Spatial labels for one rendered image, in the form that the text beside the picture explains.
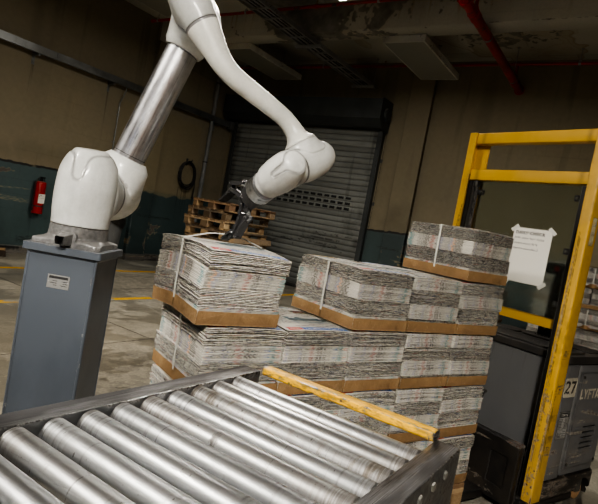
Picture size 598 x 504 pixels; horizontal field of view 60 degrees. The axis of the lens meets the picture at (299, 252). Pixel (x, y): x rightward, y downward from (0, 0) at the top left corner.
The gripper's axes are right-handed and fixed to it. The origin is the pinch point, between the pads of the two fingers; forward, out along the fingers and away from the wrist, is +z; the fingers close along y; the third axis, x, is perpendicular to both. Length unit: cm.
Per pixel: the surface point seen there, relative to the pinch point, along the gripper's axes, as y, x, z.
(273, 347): 43.4, 14.4, -0.8
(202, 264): 21.2, -13.8, -9.3
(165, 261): 11.0, -13.6, 17.7
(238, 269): 23.1, -4.3, -13.5
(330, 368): 50, 40, 3
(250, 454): 74, -34, -62
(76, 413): 64, -56, -45
